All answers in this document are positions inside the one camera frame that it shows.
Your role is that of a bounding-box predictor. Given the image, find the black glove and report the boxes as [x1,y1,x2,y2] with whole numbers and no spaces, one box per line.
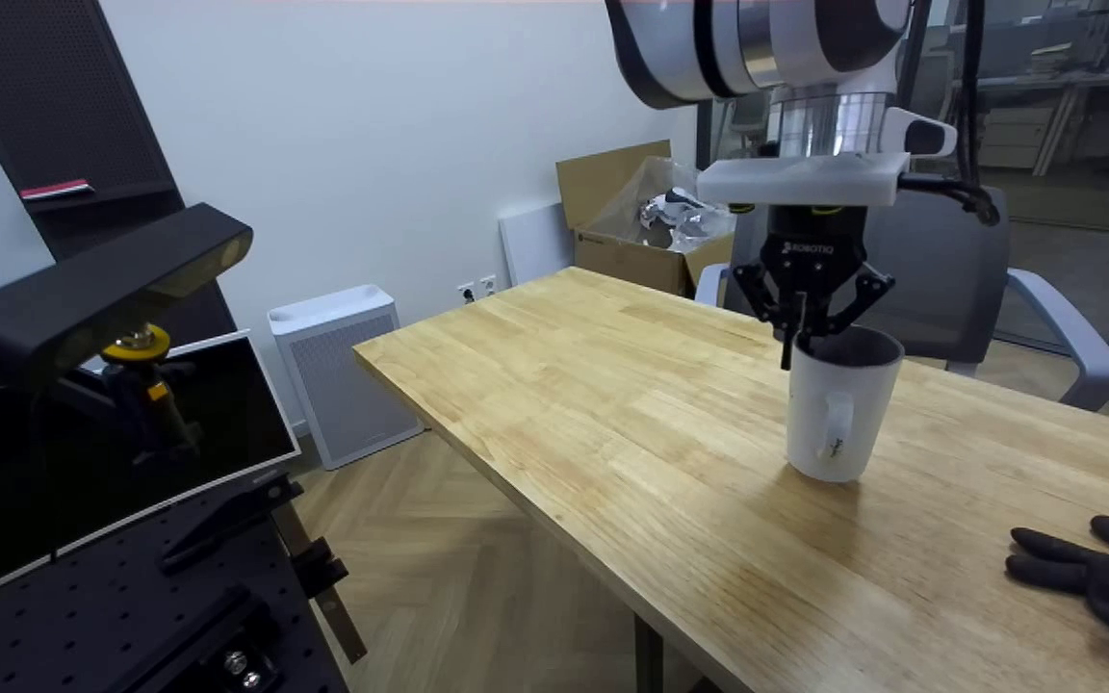
[1003,511,1109,647]

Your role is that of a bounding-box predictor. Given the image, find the black clamp with wood strip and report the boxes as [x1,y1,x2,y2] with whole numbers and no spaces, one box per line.
[275,504,372,667]

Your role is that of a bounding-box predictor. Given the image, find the red label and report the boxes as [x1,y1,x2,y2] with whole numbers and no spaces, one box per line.
[21,175,96,207]

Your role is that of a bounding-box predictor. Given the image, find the white flat panel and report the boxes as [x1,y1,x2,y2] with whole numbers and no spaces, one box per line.
[494,193,576,290]

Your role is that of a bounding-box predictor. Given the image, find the office desk behind glass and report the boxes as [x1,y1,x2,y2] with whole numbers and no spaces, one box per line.
[983,50,1109,176]

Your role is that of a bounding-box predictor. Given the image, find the black table leg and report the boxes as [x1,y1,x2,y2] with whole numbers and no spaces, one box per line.
[632,614,666,693]

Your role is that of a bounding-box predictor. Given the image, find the black mount base with bolts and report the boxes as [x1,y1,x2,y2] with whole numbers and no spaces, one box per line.
[129,585,291,693]

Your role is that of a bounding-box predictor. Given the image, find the yellow knob camera mount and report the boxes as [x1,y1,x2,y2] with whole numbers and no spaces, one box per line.
[96,320,206,460]

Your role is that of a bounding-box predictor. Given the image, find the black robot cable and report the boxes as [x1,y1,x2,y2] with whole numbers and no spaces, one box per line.
[897,0,1011,229]

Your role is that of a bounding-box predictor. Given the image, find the black optical breadboard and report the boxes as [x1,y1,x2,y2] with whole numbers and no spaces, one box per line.
[0,472,356,693]

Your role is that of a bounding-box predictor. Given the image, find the black lever handle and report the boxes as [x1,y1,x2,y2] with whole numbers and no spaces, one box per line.
[164,472,305,574]

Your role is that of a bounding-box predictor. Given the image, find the black slanted beam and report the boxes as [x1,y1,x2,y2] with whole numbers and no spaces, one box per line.
[0,0,239,350]

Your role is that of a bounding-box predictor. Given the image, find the open cardboard box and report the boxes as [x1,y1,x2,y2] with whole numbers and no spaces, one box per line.
[555,139,739,302]

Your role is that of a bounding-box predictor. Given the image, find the white wall outlet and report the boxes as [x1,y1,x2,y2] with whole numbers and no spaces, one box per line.
[456,271,504,309]

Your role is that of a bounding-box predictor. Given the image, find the clear crumpled plastic bag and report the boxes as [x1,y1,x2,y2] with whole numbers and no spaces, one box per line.
[613,154,739,255]

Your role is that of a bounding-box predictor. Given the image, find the grey mesh office chair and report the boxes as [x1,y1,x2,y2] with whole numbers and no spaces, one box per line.
[692,176,1109,416]

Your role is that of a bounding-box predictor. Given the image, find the white air purifier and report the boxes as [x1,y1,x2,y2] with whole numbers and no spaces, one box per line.
[268,282,428,472]

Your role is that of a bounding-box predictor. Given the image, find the black stereo camera bar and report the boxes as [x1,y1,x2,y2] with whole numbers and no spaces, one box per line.
[0,200,260,389]

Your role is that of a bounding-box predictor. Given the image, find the white ceramic mug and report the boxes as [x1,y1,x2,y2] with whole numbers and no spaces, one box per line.
[784,323,911,488]

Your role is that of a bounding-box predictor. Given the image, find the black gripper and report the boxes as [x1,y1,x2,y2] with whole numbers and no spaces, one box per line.
[730,203,900,375]

